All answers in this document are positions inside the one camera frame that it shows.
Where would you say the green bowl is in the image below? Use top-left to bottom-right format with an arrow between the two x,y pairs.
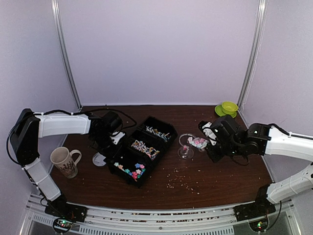
222,101 -> 238,115

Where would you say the clear plastic lid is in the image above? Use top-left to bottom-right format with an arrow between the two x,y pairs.
92,152 -> 106,167

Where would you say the clear plastic cup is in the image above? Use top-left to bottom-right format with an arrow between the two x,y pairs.
178,133 -> 195,160

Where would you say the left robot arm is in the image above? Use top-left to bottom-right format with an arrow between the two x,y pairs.
6,109 -> 126,217

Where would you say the black three-compartment candy tray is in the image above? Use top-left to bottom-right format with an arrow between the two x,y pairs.
105,116 -> 178,188

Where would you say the front aluminium rail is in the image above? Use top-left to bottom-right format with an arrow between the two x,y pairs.
24,200 -> 294,235

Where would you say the aluminium frame post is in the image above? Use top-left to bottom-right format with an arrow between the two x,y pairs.
51,0 -> 82,110
238,0 -> 268,112

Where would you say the metal scoop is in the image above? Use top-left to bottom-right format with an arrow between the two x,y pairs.
187,137 -> 208,149

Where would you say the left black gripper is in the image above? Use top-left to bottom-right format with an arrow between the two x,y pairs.
91,131 -> 123,161

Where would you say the right aluminium frame post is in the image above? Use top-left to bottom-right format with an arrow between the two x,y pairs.
238,0 -> 268,112

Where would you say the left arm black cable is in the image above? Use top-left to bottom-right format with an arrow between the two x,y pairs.
6,108 -> 138,167

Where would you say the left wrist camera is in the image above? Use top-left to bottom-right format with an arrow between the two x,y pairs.
110,132 -> 126,145

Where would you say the cream floral mug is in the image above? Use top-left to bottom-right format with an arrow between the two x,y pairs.
50,147 -> 82,179

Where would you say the left aluminium frame post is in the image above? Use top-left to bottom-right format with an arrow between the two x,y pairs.
51,0 -> 82,110

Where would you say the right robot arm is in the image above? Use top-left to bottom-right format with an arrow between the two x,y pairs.
199,115 -> 313,216

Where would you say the green saucer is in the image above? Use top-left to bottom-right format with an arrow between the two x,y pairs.
215,105 -> 237,118

